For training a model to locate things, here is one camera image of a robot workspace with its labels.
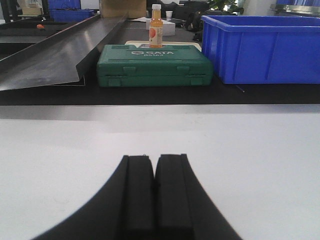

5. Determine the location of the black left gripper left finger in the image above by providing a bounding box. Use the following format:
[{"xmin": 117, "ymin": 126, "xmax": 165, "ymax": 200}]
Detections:
[{"xmin": 37, "ymin": 155, "xmax": 155, "ymax": 240}]

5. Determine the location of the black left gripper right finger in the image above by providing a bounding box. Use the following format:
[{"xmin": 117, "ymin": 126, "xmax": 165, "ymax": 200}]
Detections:
[{"xmin": 155, "ymin": 154, "xmax": 241, "ymax": 240}]

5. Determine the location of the beige plastic tray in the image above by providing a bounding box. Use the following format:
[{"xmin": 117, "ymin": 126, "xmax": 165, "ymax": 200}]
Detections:
[{"xmin": 125, "ymin": 40, "xmax": 202, "ymax": 52}]

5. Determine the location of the black conveyor belt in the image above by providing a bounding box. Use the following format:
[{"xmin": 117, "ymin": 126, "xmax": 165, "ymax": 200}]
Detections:
[{"xmin": 0, "ymin": 20, "xmax": 320, "ymax": 105}]

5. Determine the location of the green SATA tool case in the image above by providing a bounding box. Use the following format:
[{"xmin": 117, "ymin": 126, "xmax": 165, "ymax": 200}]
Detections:
[{"xmin": 96, "ymin": 44, "xmax": 214, "ymax": 88}]

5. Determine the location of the black metal conveyor divider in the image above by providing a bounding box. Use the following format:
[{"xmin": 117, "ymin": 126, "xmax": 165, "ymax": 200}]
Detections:
[{"xmin": 0, "ymin": 13, "xmax": 128, "ymax": 91}]

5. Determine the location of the large blue plastic bin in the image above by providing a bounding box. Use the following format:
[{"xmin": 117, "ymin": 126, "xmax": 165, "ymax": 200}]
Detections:
[{"xmin": 201, "ymin": 15, "xmax": 320, "ymax": 84}]

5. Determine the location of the white rectangular box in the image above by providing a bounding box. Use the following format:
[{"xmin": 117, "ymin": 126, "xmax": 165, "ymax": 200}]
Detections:
[{"xmin": 145, "ymin": 19, "xmax": 176, "ymax": 37}]

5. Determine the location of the orange juice bottle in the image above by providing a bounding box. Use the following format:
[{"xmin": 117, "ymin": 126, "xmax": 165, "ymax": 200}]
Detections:
[{"xmin": 149, "ymin": 4, "xmax": 163, "ymax": 48}]

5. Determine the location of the white paper cup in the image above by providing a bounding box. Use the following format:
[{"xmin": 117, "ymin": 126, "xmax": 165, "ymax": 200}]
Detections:
[{"xmin": 165, "ymin": 10, "xmax": 173, "ymax": 21}]

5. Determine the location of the large cardboard box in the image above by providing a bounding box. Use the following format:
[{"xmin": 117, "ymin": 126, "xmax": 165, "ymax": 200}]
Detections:
[{"xmin": 99, "ymin": 0, "xmax": 147, "ymax": 19}]

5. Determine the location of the blue bin far left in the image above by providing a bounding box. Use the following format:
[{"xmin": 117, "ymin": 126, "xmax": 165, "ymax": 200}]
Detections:
[{"xmin": 49, "ymin": 9, "xmax": 95, "ymax": 22}]

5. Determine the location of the potted green plant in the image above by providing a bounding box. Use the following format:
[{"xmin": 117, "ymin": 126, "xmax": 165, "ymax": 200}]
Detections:
[{"xmin": 207, "ymin": 0, "xmax": 245, "ymax": 15}]

